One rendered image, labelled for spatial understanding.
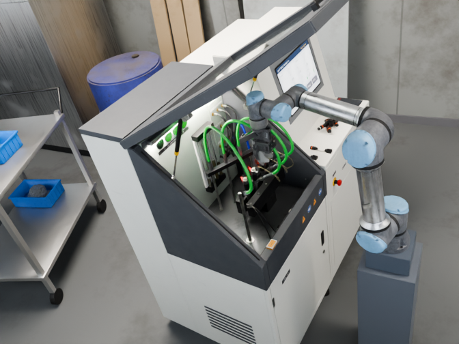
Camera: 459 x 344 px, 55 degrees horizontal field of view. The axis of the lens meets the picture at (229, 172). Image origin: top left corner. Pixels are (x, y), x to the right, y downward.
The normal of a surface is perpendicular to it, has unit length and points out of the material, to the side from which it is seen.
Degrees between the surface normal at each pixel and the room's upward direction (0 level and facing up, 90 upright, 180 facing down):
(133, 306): 0
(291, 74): 76
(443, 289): 0
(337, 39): 82
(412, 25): 90
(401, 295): 90
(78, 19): 90
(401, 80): 90
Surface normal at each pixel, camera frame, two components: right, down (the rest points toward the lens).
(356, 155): -0.69, 0.43
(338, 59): -0.45, 0.48
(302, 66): 0.77, 0.00
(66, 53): 0.88, 0.14
